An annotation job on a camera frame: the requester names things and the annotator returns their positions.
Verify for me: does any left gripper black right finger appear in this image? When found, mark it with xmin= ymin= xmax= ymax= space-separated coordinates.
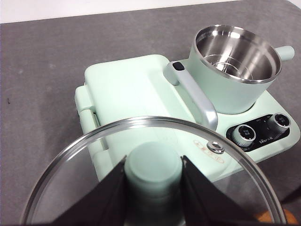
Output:
xmin=180 ymin=154 xmax=263 ymax=226

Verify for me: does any green pot with side handle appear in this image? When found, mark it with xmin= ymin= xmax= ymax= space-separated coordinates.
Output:
xmin=188 ymin=23 xmax=296 ymax=114

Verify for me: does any green griddle lid, silver handle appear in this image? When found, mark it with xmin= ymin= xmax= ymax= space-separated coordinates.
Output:
xmin=83 ymin=54 xmax=245 ymax=183

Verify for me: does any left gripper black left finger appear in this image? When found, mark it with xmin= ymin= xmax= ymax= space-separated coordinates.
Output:
xmin=52 ymin=161 xmax=129 ymax=226

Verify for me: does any silver control knob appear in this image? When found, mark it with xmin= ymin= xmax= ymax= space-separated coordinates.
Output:
xmin=234 ymin=124 xmax=257 ymax=148
xmin=272 ymin=113 xmax=292 ymax=129

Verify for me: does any glass pot lid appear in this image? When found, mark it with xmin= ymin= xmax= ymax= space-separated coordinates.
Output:
xmin=23 ymin=116 xmax=289 ymax=226

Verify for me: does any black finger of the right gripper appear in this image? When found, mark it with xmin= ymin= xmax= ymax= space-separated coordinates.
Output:
xmin=280 ymin=179 xmax=301 ymax=206

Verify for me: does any green breakfast machine base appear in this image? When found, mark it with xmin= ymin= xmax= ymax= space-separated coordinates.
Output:
xmin=74 ymin=58 xmax=301 ymax=184

